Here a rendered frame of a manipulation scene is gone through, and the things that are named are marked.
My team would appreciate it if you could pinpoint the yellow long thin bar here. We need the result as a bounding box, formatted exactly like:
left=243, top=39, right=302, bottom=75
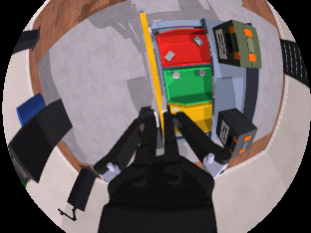
left=140, top=13, right=163, bottom=131

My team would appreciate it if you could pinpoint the yellow open bin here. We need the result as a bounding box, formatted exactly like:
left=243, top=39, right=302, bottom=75
left=168, top=102, right=212, bottom=132

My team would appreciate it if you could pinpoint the green bin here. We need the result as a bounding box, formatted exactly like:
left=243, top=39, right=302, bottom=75
left=162, top=65, right=212, bottom=106

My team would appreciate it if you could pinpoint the red open bin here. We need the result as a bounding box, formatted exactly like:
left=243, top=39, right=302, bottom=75
left=156, top=29, right=211, bottom=67

